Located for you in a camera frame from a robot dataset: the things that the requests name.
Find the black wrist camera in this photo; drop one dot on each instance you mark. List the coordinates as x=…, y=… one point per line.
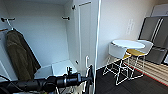
x=69, y=71

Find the white plastic hanger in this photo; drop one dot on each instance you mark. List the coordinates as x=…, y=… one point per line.
x=10, y=25
x=87, y=87

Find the white wardrobe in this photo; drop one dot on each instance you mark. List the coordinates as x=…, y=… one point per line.
x=43, y=33

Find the white wardrobe door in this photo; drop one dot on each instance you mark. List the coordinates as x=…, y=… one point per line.
x=85, y=30

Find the dark door hinge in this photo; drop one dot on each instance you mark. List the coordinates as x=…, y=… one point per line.
x=73, y=6
x=76, y=62

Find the olive green jacket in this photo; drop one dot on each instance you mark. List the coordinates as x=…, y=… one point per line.
x=21, y=55

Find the white inner shelf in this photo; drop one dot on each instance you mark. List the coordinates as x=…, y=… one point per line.
x=58, y=68

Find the white upper cabinets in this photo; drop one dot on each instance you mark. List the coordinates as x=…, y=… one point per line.
x=160, y=10

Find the steel refrigerator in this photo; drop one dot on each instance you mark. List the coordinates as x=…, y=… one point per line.
x=155, y=36

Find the white round table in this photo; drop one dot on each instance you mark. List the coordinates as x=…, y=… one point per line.
x=128, y=44

